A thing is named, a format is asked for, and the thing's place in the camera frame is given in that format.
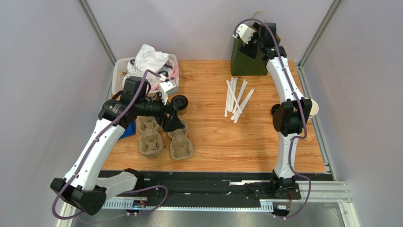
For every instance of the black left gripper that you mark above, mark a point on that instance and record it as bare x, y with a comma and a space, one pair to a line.
174, 123

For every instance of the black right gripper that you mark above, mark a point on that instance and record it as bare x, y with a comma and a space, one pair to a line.
251, 45

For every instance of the green paper gift bag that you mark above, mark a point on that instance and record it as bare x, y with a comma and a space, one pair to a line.
243, 65

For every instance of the cardboard cup carrier tray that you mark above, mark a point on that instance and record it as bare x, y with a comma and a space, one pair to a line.
150, 140
180, 146

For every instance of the black plastic cup lid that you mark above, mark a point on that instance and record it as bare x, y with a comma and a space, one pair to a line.
179, 101

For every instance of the brown paper coffee cup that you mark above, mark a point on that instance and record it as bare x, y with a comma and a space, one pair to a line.
183, 110

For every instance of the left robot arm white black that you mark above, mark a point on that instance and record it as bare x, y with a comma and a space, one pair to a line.
80, 187

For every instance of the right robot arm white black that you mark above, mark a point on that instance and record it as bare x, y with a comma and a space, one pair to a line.
290, 116

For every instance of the blue cloth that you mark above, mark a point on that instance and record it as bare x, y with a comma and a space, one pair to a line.
130, 130

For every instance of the white plastic basket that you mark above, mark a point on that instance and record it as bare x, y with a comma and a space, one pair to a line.
120, 70

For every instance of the stack of black lids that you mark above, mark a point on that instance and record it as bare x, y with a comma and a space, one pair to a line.
274, 109

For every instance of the crumpled white cloth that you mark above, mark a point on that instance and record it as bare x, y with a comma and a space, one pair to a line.
150, 59

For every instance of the stack of paper cups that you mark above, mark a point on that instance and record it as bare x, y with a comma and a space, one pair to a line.
314, 110

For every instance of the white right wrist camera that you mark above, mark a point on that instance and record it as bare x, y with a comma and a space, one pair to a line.
244, 32

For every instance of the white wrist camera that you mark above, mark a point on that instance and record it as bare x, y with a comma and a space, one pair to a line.
167, 89
244, 32

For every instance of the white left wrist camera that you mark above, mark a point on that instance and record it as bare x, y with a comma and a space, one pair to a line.
167, 89

